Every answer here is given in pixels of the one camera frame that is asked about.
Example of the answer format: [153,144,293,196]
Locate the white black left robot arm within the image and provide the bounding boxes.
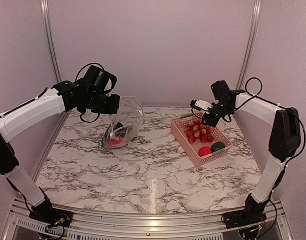
[0,63,120,223]

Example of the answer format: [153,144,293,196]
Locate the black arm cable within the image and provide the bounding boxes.
[74,62,106,83]
[217,77,306,221]

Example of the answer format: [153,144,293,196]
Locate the green bell pepper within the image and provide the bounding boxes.
[211,142,225,153]

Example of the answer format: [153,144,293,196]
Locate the dark purple eggplant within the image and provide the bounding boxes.
[102,123,123,147]

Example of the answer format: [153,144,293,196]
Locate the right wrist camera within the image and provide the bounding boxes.
[190,99,212,112]

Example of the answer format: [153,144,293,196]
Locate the red yellow lychee bunch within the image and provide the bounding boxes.
[183,119,214,144]

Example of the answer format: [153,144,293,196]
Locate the clear zip top bag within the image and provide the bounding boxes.
[101,96,144,149]

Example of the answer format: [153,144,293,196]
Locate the pink red apple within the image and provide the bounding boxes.
[198,146,212,157]

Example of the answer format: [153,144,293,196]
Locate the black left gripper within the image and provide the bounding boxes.
[85,90,120,114]

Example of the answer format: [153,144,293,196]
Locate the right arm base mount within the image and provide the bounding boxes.
[221,202,266,229]

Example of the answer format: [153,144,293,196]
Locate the pink perforated plastic basket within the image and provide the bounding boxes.
[171,113,232,167]

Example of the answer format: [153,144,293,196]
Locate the aluminium frame post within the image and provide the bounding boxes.
[236,0,262,90]
[40,0,70,112]

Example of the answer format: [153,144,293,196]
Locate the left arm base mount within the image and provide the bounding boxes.
[29,188,73,228]

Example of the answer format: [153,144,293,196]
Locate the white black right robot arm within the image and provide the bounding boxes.
[191,89,301,224]

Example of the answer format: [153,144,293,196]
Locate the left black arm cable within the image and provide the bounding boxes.
[74,62,106,83]

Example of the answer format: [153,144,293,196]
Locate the aluminium front rail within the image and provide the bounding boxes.
[0,198,294,240]

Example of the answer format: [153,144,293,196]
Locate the right aluminium frame post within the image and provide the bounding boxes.
[236,0,262,90]

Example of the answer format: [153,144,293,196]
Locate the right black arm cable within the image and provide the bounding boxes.
[217,77,306,221]

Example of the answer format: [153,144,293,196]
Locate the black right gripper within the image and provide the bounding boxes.
[201,101,233,128]

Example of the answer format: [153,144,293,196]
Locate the left aluminium frame post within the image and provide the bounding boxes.
[40,0,70,112]

